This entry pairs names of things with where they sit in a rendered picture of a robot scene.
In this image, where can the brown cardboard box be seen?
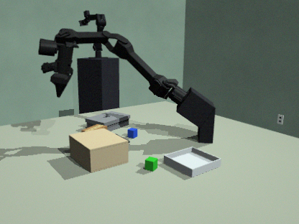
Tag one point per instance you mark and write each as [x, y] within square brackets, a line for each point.
[97, 126]

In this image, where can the small blue block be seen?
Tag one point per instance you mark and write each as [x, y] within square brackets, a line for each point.
[132, 133]

